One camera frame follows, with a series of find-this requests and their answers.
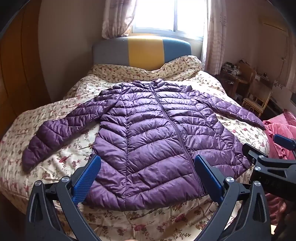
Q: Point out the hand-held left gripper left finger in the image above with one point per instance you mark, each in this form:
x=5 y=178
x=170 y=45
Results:
x=86 y=180

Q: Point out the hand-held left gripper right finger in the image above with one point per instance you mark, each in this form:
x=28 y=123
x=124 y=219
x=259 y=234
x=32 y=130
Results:
x=209 y=180

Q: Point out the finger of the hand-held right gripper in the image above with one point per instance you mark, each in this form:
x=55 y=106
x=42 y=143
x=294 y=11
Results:
x=251 y=153
x=285 y=143

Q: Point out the purple puffer jacket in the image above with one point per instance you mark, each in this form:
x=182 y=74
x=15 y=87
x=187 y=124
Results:
x=143 y=129

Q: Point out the pink blanket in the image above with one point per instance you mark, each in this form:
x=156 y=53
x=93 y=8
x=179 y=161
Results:
x=277 y=126

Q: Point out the bed with floral quilt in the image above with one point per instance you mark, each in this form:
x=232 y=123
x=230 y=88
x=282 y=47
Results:
x=57 y=160

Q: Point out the wooden chair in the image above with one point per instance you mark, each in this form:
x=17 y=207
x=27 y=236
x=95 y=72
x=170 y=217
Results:
x=256 y=102

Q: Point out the wooden side table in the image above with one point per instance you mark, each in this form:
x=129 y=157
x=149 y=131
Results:
x=235 y=80

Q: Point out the clutter on side table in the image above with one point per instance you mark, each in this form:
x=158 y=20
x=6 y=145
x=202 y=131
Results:
x=230 y=68

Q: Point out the long patterned pink curtain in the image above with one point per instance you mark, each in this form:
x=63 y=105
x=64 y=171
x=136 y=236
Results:
x=215 y=46

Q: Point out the small-flowered cream pillow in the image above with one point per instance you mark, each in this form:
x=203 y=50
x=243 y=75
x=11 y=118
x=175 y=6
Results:
x=175 y=64

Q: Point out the wooden wardrobe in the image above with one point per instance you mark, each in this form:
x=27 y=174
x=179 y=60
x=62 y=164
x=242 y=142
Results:
x=18 y=69

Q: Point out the grey yellow blue headboard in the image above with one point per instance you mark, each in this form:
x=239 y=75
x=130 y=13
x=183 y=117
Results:
x=143 y=51

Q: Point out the bright window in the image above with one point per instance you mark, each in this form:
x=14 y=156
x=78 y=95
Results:
x=166 y=16

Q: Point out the narrow patterned pink curtain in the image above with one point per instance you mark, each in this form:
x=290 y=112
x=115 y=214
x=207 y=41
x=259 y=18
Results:
x=115 y=18

